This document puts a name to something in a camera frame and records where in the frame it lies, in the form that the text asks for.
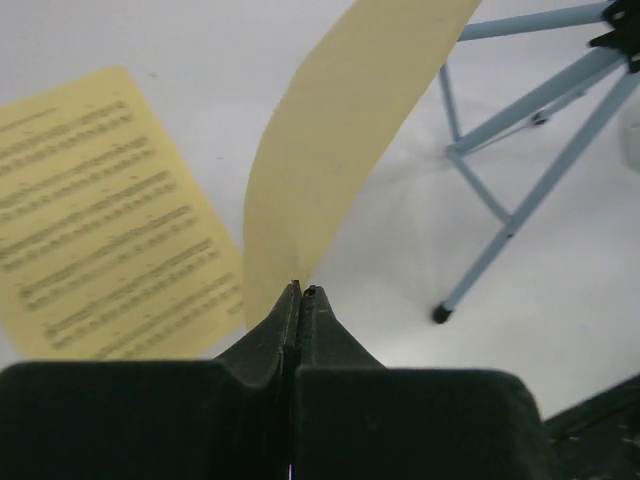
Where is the light blue music stand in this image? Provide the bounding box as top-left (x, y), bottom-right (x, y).
top-left (431, 1), bottom-right (639, 324)

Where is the yellow sheet music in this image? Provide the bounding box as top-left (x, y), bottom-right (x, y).
top-left (242, 0), bottom-right (477, 327)
top-left (1, 68), bottom-right (243, 360)

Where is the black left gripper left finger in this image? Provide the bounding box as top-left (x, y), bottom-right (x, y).
top-left (1, 283), bottom-right (301, 479)

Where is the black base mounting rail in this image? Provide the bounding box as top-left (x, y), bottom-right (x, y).
top-left (545, 376), bottom-right (639, 480)

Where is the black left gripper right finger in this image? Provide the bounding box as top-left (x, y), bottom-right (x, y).
top-left (292, 287), bottom-right (561, 479)

